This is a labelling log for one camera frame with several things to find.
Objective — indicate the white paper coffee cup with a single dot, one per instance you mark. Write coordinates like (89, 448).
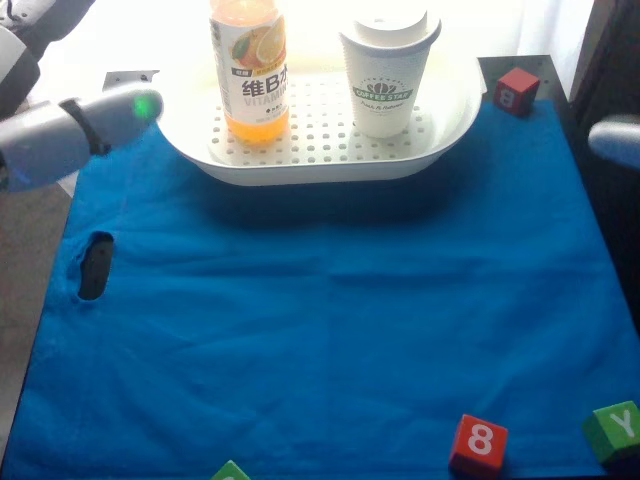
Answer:
(385, 95)

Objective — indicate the orange vitamin drink bottle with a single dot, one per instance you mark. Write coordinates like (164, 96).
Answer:
(255, 90)

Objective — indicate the white perforated plastic strainer basket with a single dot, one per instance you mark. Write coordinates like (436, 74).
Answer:
(320, 152)

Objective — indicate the blue cloth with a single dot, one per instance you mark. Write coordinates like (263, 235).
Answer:
(320, 300)

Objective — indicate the green cube block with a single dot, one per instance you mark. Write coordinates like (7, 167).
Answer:
(231, 472)

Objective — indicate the red cube block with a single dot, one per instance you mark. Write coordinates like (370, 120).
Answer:
(479, 445)
(520, 85)

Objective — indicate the white curtain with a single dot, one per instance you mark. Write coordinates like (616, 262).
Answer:
(150, 30)

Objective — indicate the green block with letter Y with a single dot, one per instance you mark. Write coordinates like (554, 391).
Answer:
(615, 430)

